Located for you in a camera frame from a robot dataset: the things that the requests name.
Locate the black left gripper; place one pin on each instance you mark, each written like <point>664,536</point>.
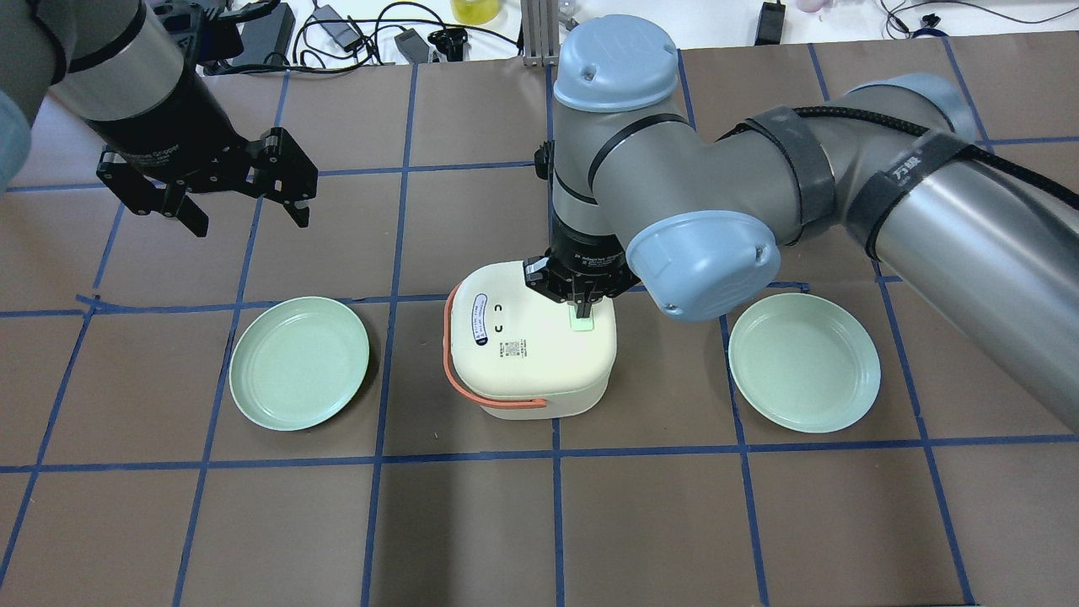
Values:
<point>173,115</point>

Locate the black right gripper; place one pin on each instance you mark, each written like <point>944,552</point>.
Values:
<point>587,256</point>

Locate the green plate near right arm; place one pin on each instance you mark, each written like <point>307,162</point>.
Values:
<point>804,363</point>

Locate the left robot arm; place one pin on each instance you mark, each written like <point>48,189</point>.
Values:
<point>128,70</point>

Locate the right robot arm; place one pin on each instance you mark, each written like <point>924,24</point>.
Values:
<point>640,197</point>

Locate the green plate near left arm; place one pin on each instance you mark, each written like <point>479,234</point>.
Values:
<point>299,364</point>

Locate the white rice cooker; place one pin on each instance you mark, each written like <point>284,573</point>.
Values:
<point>520,356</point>

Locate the black power adapter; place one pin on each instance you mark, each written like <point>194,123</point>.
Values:
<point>266,39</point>

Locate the yellow tape roll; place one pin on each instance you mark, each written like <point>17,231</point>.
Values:
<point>475,12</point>

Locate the aluminium frame post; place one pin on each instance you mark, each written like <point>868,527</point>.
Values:
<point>540,28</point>

